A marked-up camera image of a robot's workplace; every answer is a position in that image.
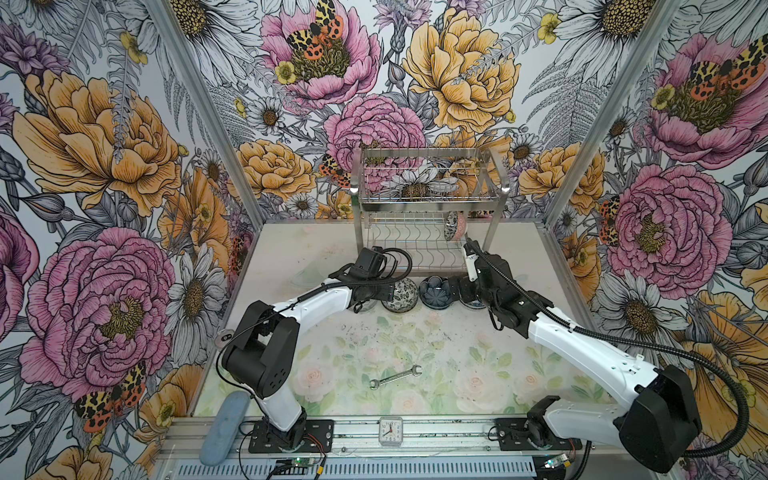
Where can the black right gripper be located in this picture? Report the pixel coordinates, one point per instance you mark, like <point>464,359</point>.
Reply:
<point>465,283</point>

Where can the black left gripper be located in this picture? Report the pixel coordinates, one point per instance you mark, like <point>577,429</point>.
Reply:
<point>386,291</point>

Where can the black floral pattern bowl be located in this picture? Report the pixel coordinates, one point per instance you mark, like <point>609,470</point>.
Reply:
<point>404,298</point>

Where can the pink rimmed patterned bowl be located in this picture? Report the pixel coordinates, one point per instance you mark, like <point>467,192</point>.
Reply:
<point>455,225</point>

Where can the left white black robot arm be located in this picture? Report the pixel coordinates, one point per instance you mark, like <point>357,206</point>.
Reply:
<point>260,355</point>

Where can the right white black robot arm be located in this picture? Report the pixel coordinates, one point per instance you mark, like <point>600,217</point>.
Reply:
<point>654,419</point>

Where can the silver metal dish rack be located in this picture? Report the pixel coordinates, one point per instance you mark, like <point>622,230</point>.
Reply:
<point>400,197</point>

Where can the blue white floral bowl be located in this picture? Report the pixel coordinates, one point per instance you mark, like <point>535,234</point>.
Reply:
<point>475,304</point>

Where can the dark blue petal bowl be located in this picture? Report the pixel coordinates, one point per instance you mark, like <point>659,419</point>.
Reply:
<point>435,293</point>

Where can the silver combination wrench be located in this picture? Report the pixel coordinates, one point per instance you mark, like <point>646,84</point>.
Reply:
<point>415,371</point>

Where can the small white square clock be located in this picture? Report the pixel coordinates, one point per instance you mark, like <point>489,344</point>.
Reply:
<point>390,431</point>

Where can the silver drink can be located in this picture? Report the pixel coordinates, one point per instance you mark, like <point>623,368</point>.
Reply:
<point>223,338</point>

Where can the green circuit board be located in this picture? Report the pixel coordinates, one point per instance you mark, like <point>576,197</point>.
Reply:
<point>299,466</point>

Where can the light blue glasses case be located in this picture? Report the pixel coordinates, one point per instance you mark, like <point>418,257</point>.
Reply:
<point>224,429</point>

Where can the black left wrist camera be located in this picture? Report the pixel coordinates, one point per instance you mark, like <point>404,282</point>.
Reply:
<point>368,264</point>

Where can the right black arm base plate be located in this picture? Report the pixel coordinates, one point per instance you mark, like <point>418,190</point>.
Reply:
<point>514,434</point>

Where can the aluminium front rail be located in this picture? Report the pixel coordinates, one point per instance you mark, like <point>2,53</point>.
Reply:
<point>424,435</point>

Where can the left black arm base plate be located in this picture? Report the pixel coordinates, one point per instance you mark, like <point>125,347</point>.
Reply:
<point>307,436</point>

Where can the right aluminium corner post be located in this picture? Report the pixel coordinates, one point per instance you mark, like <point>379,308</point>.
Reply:
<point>659,20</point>

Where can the aluminium corner post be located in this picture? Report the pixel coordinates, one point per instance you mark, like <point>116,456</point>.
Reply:
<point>185,65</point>
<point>659,20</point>

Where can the left aluminium corner post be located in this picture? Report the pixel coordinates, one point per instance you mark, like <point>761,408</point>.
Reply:
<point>185,65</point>

